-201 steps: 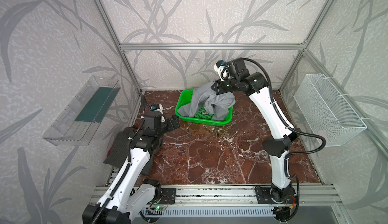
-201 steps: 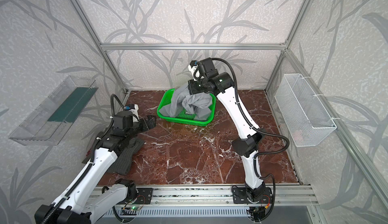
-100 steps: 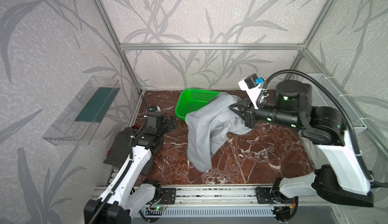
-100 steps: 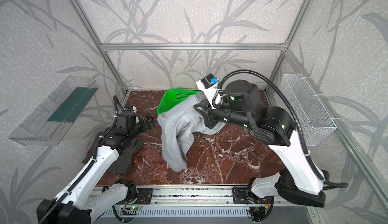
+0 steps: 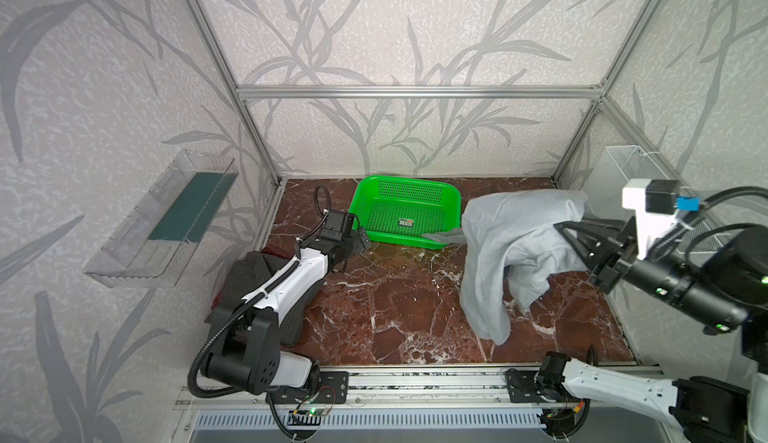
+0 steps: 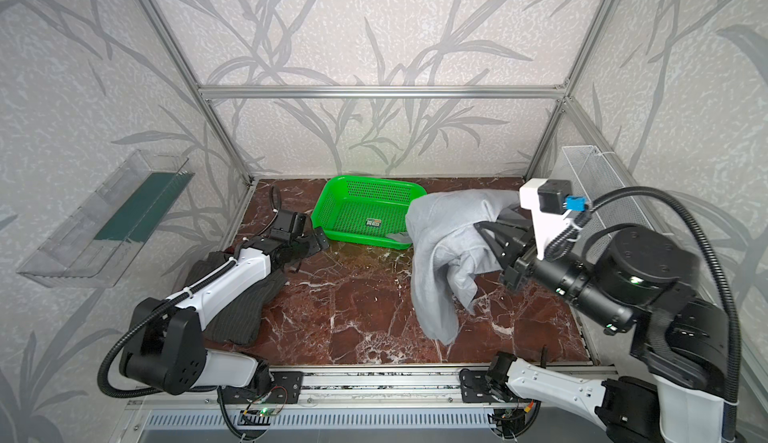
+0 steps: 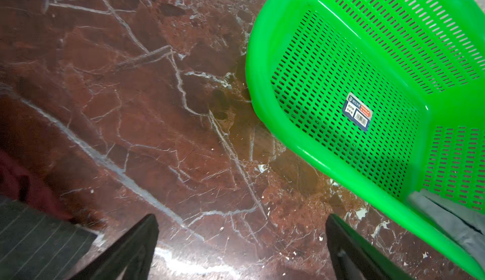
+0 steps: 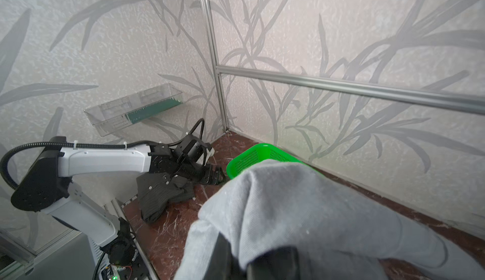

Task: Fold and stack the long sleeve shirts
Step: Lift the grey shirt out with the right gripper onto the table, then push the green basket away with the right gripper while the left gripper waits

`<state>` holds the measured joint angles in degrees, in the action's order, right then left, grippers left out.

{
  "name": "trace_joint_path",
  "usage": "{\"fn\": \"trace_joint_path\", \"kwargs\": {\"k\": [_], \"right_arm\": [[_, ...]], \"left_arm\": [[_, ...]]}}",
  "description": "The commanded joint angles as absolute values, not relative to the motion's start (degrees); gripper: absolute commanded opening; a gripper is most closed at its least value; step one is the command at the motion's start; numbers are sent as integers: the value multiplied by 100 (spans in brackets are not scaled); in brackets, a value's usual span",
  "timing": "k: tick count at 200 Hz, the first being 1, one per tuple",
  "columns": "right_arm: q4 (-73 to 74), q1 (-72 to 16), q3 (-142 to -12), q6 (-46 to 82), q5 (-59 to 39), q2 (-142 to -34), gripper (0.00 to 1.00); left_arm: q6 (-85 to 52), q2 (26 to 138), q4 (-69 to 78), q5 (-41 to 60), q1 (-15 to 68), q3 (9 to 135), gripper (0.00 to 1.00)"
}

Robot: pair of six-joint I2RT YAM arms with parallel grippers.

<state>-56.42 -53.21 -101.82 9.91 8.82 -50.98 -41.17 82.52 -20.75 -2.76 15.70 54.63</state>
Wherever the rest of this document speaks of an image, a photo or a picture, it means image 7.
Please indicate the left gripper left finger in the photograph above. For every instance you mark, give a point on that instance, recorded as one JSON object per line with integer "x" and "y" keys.
{"x": 130, "y": 256}

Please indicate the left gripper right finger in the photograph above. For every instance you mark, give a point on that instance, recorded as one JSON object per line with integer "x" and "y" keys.
{"x": 353, "y": 257}

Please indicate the grey long sleeve shirt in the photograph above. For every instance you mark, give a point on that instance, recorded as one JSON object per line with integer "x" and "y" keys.
{"x": 464, "y": 226}

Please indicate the green plastic basket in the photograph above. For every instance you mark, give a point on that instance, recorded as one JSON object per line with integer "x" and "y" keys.
{"x": 417, "y": 64}

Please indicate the dark striped folded shirt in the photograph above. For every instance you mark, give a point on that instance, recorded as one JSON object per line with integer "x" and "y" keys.
{"x": 35, "y": 245}

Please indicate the maroon folded shirt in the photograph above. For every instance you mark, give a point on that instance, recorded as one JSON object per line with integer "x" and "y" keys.
{"x": 18, "y": 183}

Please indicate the basket barcode sticker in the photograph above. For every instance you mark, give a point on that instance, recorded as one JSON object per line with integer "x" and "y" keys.
{"x": 359, "y": 113}

